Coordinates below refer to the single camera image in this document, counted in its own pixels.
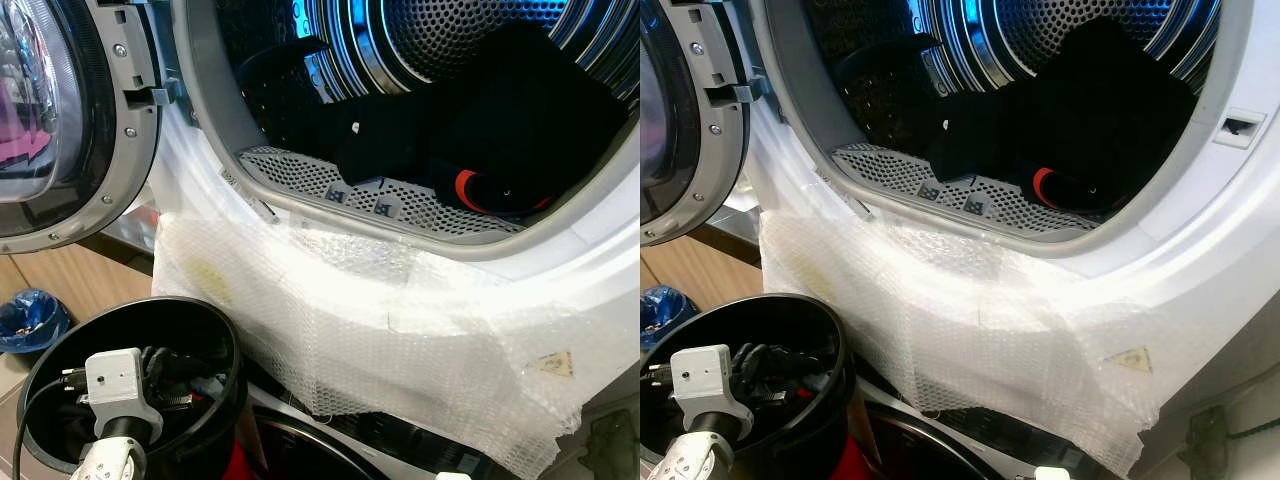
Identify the black sock with orange band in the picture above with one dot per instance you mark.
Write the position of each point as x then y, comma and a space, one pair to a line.
1045, 185
467, 190

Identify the grey perforated lint filter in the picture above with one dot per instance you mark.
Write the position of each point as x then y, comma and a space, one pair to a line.
300, 175
880, 170

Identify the small black cloth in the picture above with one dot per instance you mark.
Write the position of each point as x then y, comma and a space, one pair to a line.
380, 140
970, 140

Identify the black clothes pile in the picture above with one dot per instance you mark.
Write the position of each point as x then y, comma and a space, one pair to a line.
1100, 110
520, 110

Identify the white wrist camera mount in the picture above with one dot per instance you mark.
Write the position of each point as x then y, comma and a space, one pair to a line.
115, 385
452, 476
1050, 473
705, 385

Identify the bin with blue bag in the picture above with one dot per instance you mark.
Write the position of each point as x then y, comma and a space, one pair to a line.
665, 310
35, 320

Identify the dark round appliance door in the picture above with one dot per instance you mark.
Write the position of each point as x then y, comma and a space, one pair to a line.
330, 455
930, 450

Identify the white washing machine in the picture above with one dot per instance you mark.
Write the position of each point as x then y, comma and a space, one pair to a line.
600, 240
1220, 230

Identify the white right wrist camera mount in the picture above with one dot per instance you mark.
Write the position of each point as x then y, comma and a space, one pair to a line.
452, 476
1050, 473

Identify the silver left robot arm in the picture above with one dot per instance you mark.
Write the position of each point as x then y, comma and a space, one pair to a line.
105, 462
690, 458

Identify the yellow triangle warning sticker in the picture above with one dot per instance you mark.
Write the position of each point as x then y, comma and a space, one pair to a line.
1133, 360
555, 365

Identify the round grey washer door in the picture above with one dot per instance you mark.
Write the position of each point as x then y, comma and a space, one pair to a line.
715, 150
130, 150

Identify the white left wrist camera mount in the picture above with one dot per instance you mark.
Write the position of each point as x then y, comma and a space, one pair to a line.
115, 385
705, 385

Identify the black plug box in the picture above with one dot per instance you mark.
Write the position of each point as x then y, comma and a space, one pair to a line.
1205, 440

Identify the clear bubble wrap sheet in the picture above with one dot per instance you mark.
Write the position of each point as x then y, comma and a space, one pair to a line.
1000, 340
400, 340

